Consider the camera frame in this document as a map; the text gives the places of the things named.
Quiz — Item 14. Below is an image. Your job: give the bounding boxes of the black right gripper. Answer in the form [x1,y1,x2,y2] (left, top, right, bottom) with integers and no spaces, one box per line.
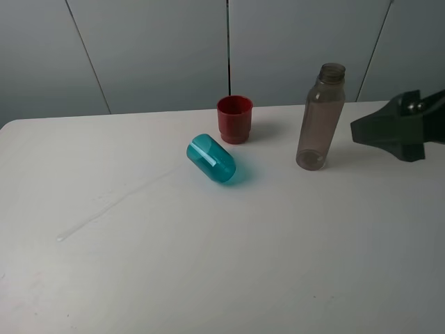
[350,90,444,162]

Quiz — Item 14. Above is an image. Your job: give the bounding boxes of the smoky transparent water bottle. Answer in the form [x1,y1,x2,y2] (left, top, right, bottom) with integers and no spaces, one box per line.
[296,63,346,171]

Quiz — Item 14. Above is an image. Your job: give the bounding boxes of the teal transparent plastic cup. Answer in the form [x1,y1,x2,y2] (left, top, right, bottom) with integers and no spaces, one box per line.
[186,134,236,183]

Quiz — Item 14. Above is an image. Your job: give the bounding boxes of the red plastic cup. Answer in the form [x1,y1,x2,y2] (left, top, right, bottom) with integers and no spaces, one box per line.
[217,95,253,145]

